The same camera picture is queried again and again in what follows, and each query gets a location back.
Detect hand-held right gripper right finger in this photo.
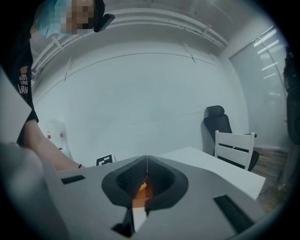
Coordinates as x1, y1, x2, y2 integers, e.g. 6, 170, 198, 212
137, 155, 267, 240

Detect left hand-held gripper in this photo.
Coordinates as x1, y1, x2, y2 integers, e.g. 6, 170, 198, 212
96, 154, 114, 166

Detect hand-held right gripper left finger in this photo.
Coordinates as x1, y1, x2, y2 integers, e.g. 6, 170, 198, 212
43, 154, 148, 240

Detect orange box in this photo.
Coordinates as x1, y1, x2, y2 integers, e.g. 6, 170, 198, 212
132, 185, 153, 209

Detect person's left forearm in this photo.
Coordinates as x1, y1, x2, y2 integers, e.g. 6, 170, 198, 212
24, 120, 86, 172

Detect white dispenser with red labels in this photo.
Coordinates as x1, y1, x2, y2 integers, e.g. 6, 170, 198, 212
45, 119, 71, 157

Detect white slatted chair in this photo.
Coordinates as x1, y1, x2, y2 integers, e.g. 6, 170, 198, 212
214, 130, 255, 171

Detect black office chair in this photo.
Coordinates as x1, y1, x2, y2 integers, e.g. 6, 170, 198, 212
202, 105, 260, 172

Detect person's black printed t-shirt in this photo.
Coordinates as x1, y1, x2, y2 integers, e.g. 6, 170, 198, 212
4, 14, 39, 147

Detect white ceiling pipes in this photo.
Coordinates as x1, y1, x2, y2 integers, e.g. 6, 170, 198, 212
31, 8, 229, 75

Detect light blue face mask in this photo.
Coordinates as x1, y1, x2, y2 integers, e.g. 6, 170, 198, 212
35, 0, 73, 38

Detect black head-worn camera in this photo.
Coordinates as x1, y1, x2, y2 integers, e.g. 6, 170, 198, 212
93, 0, 116, 33

